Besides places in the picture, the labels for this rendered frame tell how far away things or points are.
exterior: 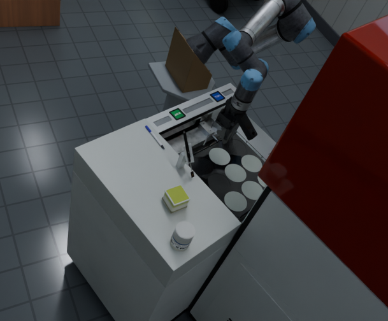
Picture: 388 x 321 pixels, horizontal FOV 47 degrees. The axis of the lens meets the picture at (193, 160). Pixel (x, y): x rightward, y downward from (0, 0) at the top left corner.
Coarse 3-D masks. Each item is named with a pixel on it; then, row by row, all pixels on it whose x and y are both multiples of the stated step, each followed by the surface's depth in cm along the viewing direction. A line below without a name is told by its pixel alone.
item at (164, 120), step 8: (224, 88) 221; (232, 88) 222; (200, 96) 212; (208, 96) 214; (224, 96) 217; (232, 96) 218; (184, 104) 206; (192, 104) 207; (200, 104) 209; (208, 104) 210; (216, 104) 211; (168, 112) 200; (184, 112) 202; (192, 112) 204; (200, 112) 205; (152, 120) 194; (160, 120) 196; (168, 120) 197; (176, 120) 198; (184, 120) 199; (160, 128) 192; (168, 128) 194
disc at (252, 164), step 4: (244, 156) 203; (248, 156) 204; (252, 156) 204; (244, 160) 201; (248, 160) 202; (252, 160) 203; (256, 160) 203; (260, 160) 204; (244, 164) 200; (248, 164) 201; (252, 164) 201; (256, 164) 202; (260, 164) 202; (248, 168) 199; (252, 168) 200; (256, 168) 200; (260, 168) 201
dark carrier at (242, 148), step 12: (216, 144) 203; (228, 144) 205; (240, 144) 207; (204, 156) 197; (240, 156) 202; (192, 168) 191; (204, 168) 192; (216, 168) 194; (204, 180) 188; (216, 180) 190; (228, 180) 192; (252, 180) 195; (216, 192) 186; (240, 192) 189; (252, 204) 187; (240, 216) 181
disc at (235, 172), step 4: (232, 164) 198; (236, 164) 199; (228, 168) 196; (232, 168) 197; (236, 168) 197; (240, 168) 198; (228, 172) 195; (232, 172) 195; (236, 172) 196; (240, 172) 196; (244, 172) 197; (228, 176) 193; (232, 176) 193; (236, 176) 194; (240, 176) 195; (244, 176) 195; (232, 180) 192; (236, 180) 193; (240, 180) 193
